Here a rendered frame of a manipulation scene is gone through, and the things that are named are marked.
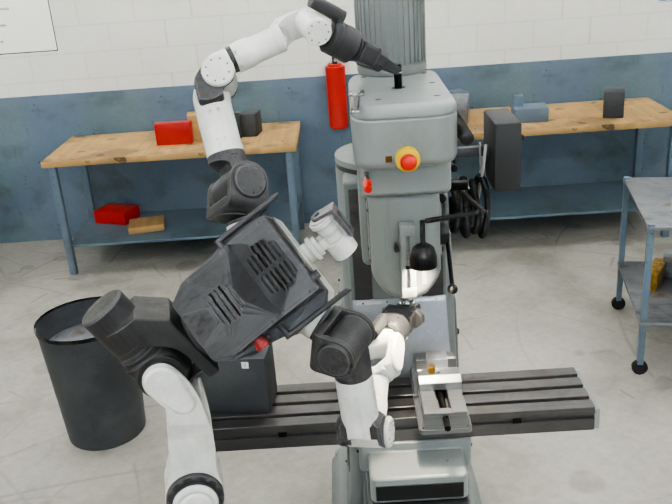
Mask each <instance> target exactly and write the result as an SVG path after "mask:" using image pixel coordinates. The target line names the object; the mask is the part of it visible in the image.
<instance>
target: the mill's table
mask: <svg viewBox="0 0 672 504"><path fill-rule="evenodd" d="M461 381H462V391H463V396H464V399H465V402H466V406H467V409H468V413H469V417H470V420H471V424H472V431H471V432H469V433H452V434H435V435H421V434H420V433H419V428H418V422H417V416H416V410H415V404H414V398H413V392H412V386H411V380H410V377H402V378H394V379H393V381H391V382H389V387H388V395H387V405H388V406H387V415H386V416H391V417H392V418H393V421H394V426H395V436H394V441H408V440H425V439H442V438H459V437H476V436H493V435H510V434H527V433H544V432H561V431H578V430H594V428H599V419H600V408H599V406H598V404H597V402H596V401H595V399H594V397H593V395H592V393H591V391H590V390H589V388H588V386H587V384H586V382H585V380H584V379H583V377H582V375H581V373H580V371H576V370H575V368H574V367H568V368H551V369H534V370H518V371H501V372H485V373H468V374H461ZM277 390H278V391H277V394H276V397H275V400H274V402H273V405H272V408H271V411H270V412H213V411H210V415H211V421H212V428H213V436H214V443H215V450H216V452H220V451H237V450H254V449H271V448H288V447H305V446H322V445H339V444H338V439H337V433H336V427H335V424H336V421H337V419H338V417H339V416H340V415H341V413H340V407H339V401H338V395H337V389H336V383H335V382H319V383H302V384H286V385H277Z"/></svg>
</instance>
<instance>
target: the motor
mask: <svg viewBox="0 0 672 504"><path fill-rule="evenodd" d="M354 15H355V29H357V30H359V31H360V32H361V37H362V38H363V39H364V40H365V41H366V42H368V43H370V44H372V45H373V46H375V47H378V48H382V49H383V50H385V51H387V52H388V59H390V60H391V61H393V62H394V63H395V64H396V63H401V64H402V76H407V75H413V74H417V73H420V72H423V71H424V70H425V69H426V68H427V62H426V59H425V58H426V32H425V0H354ZM357 70H358V73H359V74H360V75H363V76H368V77H394V74H393V73H390V72H385V71H382V70H381V71H380V72H376V71H372V70H369V69H365V68H362V67H360V66H359V65H357Z"/></svg>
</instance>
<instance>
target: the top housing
mask: <svg viewBox="0 0 672 504"><path fill-rule="evenodd" d="M402 87H403V88H402V89H395V86H394V77H368V76H363V75H356V76H353V77H352V78H351V79H350V80H349V83H348V89H349V91H353V93H360V90H364V96H360V107H359V114H350V122H351V134H352V145H353V157H354V161H355V162H356V164H357V165H359V166H360V167H363V168H366V169H391V168H398V167H397V165H396V162H395V155H396V153H397V151H398V150H399V149H400V148H402V147H405V146H411V147H413V148H415V149H416V150H417V151H418V153H419V155H420V164H419V166H418V167H421V166H436V165H443V164H446V163H449V162H451V161H452V160H454V159H455V157H456V155H457V111H456V110H457V105H456V102H455V100H454V98H453V97H452V95H451V94H450V92H449V91H448V89H447V88H446V87H445V85H444V84H443V82H442V81H441V79H440V78H439V76H438V75H437V74H436V73H435V72H434V71H430V70H424V71H423V72H420V73H417V74H413V75H407V76H402ZM385 156H392V162H390V163H386V159H385Z"/></svg>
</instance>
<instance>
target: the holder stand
mask: <svg viewBox="0 0 672 504"><path fill-rule="evenodd" d="M218 367H219V371H218V372H217V373H216V374H215V375H214V376H212V377H211V378H210V377H207V376H206V374H205V373H204V374H203V375H202V376H200V378H201V381H202V383H203V386H204V389H205V392H206V396H207V400H208V405H209V410H210V411H213V412H270V411H271V408H272V405H273V402H274V400H275V397H276V394H277V391H278V390H277V381H276V372H275V363H274V354H273V345H272V343H271V345H268V346H267V347H266V348H264V349H263V350H261V351H259V352H258V351H255V352H253V353H251V354H249V355H248V356H247V357H246V356H244V357H242V358H240V359H239V360H234V361H226V362H218Z"/></svg>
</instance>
